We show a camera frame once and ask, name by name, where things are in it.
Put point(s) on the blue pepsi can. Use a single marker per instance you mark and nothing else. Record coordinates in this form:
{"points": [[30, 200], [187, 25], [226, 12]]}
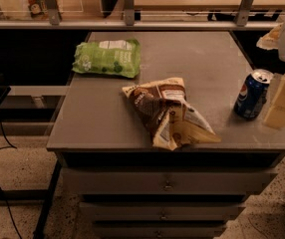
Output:
{"points": [[252, 95]]}

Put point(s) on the brown and cream chip bag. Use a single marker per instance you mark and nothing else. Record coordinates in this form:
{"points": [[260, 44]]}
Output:
{"points": [[168, 117]]}

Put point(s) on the green rice chip bag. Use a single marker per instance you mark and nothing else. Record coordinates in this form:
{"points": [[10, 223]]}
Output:
{"points": [[116, 58]]}

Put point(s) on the clear plastic bag on shelf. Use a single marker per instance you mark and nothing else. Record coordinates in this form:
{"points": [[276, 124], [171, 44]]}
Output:
{"points": [[15, 9]]}

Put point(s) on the grey drawer cabinet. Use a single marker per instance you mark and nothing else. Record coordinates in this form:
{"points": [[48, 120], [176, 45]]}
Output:
{"points": [[175, 161]]}

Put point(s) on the middle drawer with knob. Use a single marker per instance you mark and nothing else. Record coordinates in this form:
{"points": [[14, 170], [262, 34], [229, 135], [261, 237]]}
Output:
{"points": [[156, 211]]}

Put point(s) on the drawer with knob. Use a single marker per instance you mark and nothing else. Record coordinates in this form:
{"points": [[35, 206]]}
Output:
{"points": [[158, 230], [199, 182], [156, 211]]}

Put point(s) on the top drawer with knob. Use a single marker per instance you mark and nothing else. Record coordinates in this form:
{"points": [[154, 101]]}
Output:
{"points": [[199, 182]]}

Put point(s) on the bottom drawer with knob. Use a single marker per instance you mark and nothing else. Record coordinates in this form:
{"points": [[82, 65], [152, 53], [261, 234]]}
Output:
{"points": [[158, 230]]}

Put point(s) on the metal rail with brackets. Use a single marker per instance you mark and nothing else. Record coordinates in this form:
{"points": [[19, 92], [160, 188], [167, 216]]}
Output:
{"points": [[150, 15]]}

